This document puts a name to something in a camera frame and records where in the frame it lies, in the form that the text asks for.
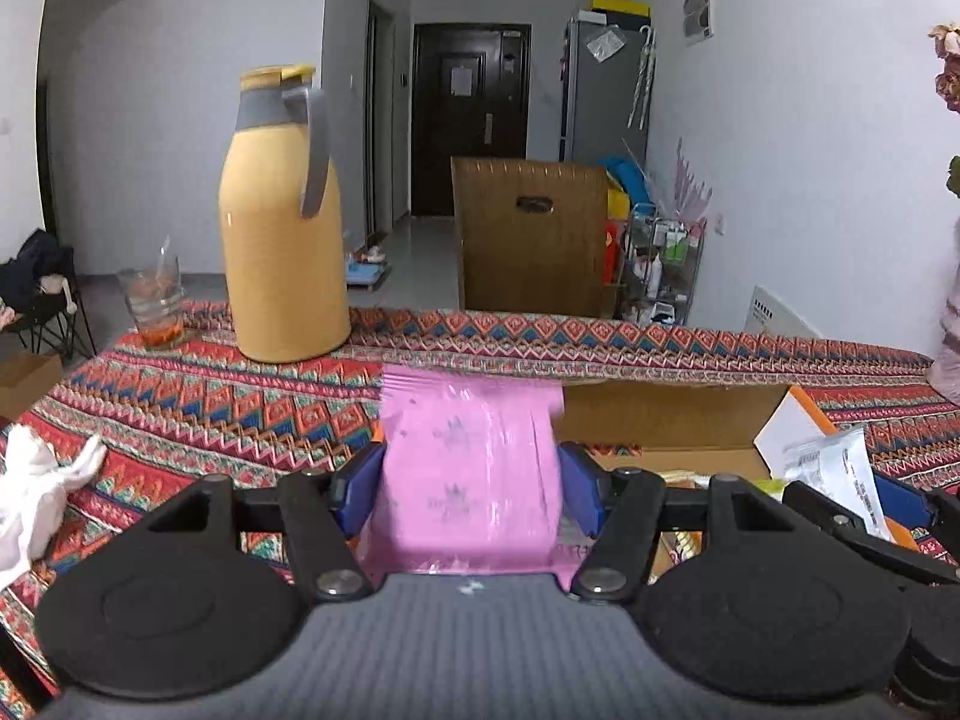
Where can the white cloth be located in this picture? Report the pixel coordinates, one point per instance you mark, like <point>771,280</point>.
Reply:
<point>30,495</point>

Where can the yellow thermos jug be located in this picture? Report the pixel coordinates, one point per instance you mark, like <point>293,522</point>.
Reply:
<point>285,255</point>

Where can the brown chair back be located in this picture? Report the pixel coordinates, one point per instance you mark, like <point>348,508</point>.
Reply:
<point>525,255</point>

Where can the white folded umbrella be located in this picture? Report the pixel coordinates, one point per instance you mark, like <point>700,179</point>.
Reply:
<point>643,82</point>

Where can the white wall panel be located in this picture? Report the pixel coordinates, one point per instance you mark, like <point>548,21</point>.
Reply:
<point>697,11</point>

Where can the red cardboard box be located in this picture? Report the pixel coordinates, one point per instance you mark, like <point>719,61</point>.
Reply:
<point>675,416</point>

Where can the small cardboard box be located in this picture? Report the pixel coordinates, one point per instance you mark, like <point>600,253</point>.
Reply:
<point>26,386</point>

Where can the white paper sheet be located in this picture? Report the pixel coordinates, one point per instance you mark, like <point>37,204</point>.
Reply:
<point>461,80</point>

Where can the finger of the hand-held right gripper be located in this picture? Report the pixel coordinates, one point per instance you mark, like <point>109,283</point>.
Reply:
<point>904,506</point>
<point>847,532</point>

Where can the white snack packet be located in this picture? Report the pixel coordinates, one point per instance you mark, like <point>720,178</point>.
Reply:
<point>832,465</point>

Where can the pink vase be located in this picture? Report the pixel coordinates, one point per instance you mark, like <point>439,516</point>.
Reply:
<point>951,360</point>

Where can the dark door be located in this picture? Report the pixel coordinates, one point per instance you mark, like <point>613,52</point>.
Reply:
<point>465,157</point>

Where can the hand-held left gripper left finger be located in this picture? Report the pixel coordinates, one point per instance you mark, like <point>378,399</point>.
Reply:
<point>360,495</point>

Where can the folding chair with dark clothes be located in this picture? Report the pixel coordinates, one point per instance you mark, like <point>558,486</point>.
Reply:
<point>37,285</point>

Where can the blue bag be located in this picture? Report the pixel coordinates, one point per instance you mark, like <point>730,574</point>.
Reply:
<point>626,176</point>

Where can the small blue floor tray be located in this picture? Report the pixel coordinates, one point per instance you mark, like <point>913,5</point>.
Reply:
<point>369,270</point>

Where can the pink feather decoration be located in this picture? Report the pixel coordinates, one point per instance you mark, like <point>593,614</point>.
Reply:
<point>690,187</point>

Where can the white panel heater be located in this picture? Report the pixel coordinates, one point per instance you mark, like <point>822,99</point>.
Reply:
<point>780,315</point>

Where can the grey refrigerator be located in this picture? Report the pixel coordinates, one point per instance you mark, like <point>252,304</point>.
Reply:
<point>604,105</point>

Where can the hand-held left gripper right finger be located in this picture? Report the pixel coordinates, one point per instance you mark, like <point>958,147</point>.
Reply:
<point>581,491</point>

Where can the pink snack packet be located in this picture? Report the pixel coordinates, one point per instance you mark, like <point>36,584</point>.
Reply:
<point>465,480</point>

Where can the yellow box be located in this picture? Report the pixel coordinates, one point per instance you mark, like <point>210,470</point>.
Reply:
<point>621,6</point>

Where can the dried pink flowers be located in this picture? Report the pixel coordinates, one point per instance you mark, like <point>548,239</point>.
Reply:
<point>949,75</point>

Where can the glass cup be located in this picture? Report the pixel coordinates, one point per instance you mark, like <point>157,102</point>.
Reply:
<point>154,307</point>

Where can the clear plastic pouch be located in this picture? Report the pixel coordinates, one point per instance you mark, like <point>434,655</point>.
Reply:
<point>606,43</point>

